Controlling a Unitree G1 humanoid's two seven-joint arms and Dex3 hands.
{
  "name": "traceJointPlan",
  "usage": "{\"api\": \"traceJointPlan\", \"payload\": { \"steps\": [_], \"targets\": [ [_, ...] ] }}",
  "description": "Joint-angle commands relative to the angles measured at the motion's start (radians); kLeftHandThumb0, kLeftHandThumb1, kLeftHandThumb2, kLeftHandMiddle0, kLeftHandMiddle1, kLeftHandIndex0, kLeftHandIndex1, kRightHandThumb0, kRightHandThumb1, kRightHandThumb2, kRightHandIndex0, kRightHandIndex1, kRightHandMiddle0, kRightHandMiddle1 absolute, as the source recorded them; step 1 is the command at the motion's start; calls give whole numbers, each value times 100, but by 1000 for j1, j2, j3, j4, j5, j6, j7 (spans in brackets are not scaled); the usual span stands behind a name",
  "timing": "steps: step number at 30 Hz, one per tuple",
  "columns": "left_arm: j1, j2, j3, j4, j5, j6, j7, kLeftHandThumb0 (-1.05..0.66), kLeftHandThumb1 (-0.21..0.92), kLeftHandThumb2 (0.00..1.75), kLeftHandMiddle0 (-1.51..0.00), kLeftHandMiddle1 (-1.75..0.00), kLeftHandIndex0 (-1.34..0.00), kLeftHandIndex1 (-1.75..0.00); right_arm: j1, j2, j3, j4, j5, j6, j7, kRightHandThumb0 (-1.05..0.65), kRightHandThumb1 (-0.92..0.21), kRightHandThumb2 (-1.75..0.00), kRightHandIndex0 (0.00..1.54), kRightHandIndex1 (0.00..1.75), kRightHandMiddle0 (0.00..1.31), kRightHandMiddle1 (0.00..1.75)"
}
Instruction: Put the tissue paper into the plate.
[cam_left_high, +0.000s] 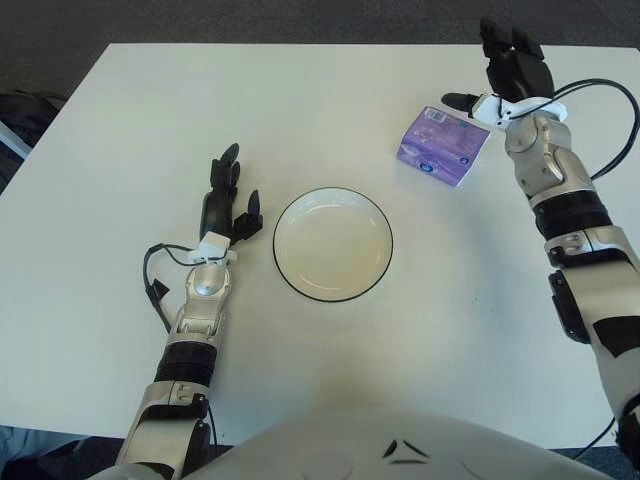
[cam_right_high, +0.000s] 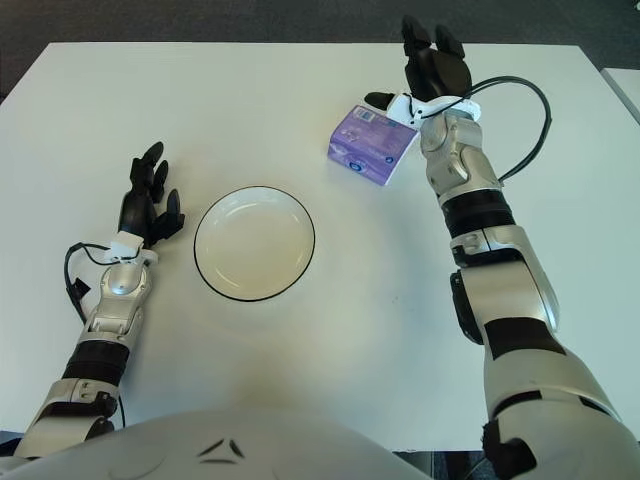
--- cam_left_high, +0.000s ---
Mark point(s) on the purple tissue paper pack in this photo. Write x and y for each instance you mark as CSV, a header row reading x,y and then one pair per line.
x,y
440,140

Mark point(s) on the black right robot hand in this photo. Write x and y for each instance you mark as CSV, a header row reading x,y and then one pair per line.
x,y
520,75

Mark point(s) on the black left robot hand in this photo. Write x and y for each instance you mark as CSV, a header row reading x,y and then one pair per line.
x,y
217,215

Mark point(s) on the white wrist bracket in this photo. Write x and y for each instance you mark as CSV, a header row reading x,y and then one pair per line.
x,y
487,107
215,244

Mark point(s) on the black backpack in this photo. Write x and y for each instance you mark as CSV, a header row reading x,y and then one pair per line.
x,y
25,120

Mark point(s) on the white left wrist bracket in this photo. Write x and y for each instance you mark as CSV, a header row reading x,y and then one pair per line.
x,y
215,244

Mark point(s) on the grey robot torso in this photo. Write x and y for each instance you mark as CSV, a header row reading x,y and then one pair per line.
x,y
350,450

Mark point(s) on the white plate with black rim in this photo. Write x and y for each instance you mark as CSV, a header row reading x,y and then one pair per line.
x,y
332,245

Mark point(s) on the white grey board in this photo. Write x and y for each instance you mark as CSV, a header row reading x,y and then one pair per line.
x,y
9,142

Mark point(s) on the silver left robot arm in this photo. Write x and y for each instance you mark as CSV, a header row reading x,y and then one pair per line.
x,y
205,285

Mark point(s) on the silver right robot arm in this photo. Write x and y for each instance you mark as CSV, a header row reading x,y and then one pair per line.
x,y
550,150

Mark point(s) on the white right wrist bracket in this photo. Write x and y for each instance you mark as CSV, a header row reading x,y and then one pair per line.
x,y
487,107

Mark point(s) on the blue fabric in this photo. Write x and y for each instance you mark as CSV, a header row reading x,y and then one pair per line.
x,y
25,440

